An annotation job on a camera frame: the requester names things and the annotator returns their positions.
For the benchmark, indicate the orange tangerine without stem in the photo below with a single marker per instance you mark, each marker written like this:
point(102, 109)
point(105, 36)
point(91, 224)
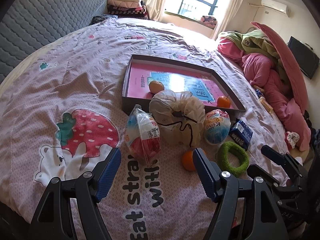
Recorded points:
point(187, 161)

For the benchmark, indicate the blue and white toy egg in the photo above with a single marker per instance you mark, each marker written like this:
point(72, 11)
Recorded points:
point(216, 126)

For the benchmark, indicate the stack of folded blankets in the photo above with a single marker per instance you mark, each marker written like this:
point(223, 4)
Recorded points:
point(127, 9)

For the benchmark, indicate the dark cardboard box tray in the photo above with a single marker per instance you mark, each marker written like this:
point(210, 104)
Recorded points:
point(235, 111)

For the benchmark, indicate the green blanket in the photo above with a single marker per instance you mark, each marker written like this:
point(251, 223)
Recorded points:
point(255, 43)

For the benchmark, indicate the blue snack packet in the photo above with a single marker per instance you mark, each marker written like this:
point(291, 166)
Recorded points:
point(241, 134)

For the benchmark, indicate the red toy egg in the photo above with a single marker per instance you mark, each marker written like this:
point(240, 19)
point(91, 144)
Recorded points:
point(142, 136)

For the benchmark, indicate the white air conditioner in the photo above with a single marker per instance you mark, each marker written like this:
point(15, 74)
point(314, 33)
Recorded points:
point(280, 7)

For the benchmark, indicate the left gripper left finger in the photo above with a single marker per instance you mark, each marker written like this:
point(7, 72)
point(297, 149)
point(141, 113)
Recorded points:
point(105, 173)

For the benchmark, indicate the white and pink scrunchie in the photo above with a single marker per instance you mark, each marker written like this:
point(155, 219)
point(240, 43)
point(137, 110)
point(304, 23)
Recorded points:
point(291, 138)

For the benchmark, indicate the orange tangerine with stem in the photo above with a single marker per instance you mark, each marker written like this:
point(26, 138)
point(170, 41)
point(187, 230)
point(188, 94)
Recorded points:
point(223, 102)

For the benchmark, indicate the walnut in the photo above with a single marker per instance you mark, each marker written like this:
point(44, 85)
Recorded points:
point(156, 87)

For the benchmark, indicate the small blue candy wrapper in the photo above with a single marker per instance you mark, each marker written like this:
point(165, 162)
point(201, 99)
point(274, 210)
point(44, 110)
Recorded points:
point(259, 93)

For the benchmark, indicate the grey quilted headboard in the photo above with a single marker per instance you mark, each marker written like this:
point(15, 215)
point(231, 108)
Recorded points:
point(29, 25)

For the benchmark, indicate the black television screen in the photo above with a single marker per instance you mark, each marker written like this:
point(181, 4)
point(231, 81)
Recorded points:
point(308, 61)

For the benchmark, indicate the dark cloth near headboard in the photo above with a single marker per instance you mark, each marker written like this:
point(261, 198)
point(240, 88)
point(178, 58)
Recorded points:
point(101, 18)

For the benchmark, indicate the pink and blue book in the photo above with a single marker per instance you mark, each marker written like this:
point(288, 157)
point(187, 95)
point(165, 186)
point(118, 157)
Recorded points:
point(203, 85)

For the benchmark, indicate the pink crumpled duvet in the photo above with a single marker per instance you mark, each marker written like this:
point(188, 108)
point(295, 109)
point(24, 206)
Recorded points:
point(259, 70)

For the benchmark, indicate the beige mesh drawstring pouch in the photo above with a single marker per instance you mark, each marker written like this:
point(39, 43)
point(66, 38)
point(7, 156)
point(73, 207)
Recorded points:
point(180, 117)

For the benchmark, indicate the pink strawberry print bedsheet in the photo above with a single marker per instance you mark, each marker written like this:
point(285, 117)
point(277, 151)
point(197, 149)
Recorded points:
point(84, 73)

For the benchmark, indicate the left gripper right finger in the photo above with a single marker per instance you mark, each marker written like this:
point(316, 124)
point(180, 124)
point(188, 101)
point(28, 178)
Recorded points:
point(208, 176)

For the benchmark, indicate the patterned cushion on windowsill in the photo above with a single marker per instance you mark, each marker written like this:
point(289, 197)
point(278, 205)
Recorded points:
point(209, 21)

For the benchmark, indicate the cream right curtain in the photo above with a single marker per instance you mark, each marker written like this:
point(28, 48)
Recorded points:
point(228, 13)

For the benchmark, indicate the yellow snack packet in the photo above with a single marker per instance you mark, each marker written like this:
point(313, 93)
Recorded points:
point(266, 105)

